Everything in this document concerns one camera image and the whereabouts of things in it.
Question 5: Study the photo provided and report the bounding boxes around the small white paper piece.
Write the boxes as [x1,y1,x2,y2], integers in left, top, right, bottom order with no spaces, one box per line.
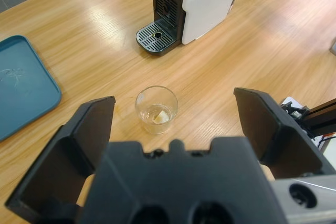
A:
[153,110,170,125]

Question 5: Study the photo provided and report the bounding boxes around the clear drinking glass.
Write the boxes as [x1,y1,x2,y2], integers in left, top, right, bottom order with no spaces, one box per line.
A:
[135,85,179,135]

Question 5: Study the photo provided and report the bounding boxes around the teal plastic tray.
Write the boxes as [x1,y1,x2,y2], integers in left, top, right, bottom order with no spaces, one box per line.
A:
[0,34,62,142]

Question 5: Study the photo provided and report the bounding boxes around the dark camera mount post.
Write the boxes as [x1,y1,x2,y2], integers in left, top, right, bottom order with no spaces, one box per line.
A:
[299,100,336,137]

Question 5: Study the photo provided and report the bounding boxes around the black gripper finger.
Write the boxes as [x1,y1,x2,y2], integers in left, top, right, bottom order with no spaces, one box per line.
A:
[233,87,336,180]
[5,96,116,223]

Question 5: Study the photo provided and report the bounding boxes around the white capsule coffee machine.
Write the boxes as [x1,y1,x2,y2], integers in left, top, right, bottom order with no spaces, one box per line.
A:
[135,0,248,57]

